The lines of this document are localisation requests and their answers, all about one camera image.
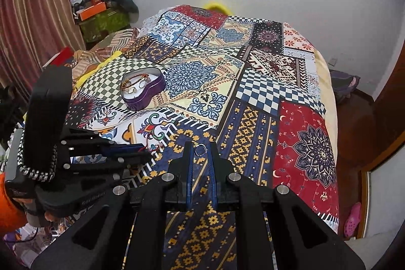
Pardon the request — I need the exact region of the pink clog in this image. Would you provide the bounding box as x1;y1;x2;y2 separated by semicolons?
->
343;202;362;238

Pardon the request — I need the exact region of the red book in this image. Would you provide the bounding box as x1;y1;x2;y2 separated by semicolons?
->
43;47;74;68

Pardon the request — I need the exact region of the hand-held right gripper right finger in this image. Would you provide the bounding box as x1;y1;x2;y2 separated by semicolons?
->
207;141;371;270

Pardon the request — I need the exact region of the yellow plastic object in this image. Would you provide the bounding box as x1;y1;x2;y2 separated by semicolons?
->
203;1;233;15

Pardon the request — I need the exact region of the striped brown curtain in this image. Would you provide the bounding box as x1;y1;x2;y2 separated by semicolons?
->
0;0;87;100

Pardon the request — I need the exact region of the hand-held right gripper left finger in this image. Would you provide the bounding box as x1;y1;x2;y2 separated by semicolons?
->
30;141;194;270

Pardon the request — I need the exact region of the person's left forearm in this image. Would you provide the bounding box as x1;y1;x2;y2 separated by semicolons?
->
0;173;27;233

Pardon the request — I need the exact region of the grey purple floor bag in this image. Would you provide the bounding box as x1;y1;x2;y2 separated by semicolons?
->
329;69;361;104

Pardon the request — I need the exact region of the orange striped quilt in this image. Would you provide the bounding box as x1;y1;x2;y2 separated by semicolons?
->
71;28;141;81

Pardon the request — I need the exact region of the orange box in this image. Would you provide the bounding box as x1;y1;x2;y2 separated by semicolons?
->
77;2;106;20

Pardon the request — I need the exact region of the purple heart-shaped jewelry box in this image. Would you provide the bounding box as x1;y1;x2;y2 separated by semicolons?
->
120;68;166;111

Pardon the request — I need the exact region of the braided black white cable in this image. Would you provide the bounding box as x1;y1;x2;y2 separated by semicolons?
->
18;128;59;180

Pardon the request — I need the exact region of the patchwork patterned bedspread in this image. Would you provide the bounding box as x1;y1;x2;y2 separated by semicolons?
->
60;4;340;270

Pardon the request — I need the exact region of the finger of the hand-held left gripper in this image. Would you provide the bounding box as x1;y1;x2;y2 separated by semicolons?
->
63;151;153;176
60;128;148;157

